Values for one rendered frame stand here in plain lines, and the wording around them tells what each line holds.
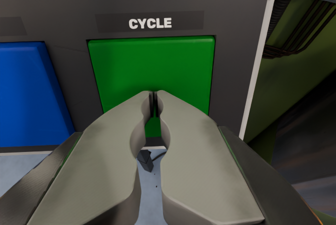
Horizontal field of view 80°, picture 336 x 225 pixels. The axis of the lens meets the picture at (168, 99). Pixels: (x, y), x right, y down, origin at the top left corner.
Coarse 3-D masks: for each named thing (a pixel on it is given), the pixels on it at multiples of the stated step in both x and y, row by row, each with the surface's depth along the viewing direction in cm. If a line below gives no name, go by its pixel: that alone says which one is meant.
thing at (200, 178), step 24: (168, 96) 11; (168, 120) 9; (192, 120) 9; (168, 144) 9; (192, 144) 8; (216, 144) 8; (168, 168) 7; (192, 168) 7; (216, 168) 7; (168, 192) 6; (192, 192) 6; (216, 192) 6; (240, 192) 6; (168, 216) 6; (192, 216) 6; (216, 216) 5; (240, 216) 5
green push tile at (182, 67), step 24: (96, 48) 12; (120, 48) 12; (144, 48) 12; (168, 48) 12; (192, 48) 12; (96, 72) 12; (120, 72) 12; (144, 72) 13; (168, 72) 13; (192, 72) 13; (120, 96) 13; (192, 96) 14
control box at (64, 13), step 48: (0, 0) 11; (48, 0) 11; (96, 0) 11; (144, 0) 11; (192, 0) 11; (240, 0) 11; (48, 48) 12; (240, 48) 12; (96, 96) 14; (240, 96) 14
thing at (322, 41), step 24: (312, 0) 32; (288, 24) 37; (312, 24) 35; (312, 48) 39; (264, 72) 49; (288, 72) 46; (312, 72) 44; (264, 96) 56; (288, 96) 53; (264, 120) 67
